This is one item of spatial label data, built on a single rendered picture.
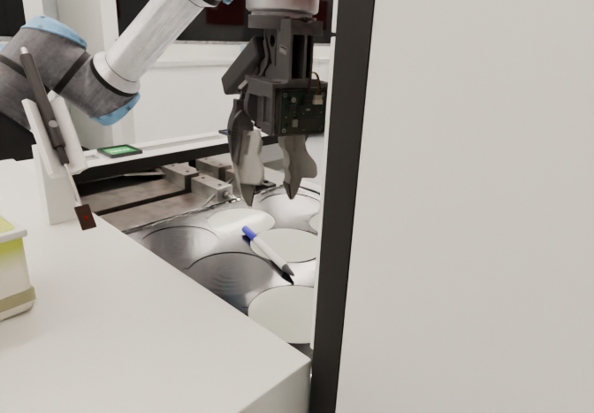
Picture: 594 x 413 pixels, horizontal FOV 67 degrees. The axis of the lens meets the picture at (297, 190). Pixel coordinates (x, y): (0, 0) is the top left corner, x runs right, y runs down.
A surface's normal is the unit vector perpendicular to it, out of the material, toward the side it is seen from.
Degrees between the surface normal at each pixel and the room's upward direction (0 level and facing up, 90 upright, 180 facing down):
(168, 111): 90
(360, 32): 90
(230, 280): 0
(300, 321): 0
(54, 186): 90
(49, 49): 75
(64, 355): 0
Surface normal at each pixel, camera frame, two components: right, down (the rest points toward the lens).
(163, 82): 0.73, 0.26
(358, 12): -0.69, 0.22
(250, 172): -0.85, -0.04
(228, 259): 0.04, -0.94
